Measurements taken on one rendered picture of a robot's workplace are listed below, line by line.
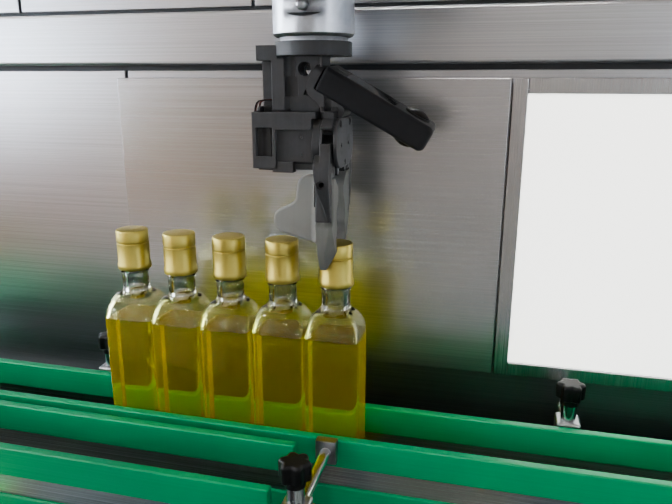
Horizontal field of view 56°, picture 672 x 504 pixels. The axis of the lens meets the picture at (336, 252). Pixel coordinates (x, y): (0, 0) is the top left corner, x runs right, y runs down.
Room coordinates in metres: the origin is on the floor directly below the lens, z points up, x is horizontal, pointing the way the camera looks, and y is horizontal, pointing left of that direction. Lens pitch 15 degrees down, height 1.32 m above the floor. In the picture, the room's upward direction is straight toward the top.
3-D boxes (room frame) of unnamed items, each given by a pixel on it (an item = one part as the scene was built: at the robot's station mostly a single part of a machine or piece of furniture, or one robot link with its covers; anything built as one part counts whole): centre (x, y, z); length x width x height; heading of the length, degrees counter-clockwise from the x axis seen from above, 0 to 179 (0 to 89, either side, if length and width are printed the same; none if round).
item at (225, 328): (0.64, 0.11, 0.99); 0.06 x 0.06 x 0.21; 77
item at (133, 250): (0.67, 0.22, 1.14); 0.04 x 0.04 x 0.04
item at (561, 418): (0.63, -0.25, 0.94); 0.07 x 0.04 x 0.13; 166
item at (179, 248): (0.66, 0.17, 1.14); 0.04 x 0.04 x 0.04
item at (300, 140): (0.62, 0.03, 1.29); 0.09 x 0.08 x 0.12; 77
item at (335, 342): (0.61, 0.00, 0.99); 0.06 x 0.06 x 0.21; 77
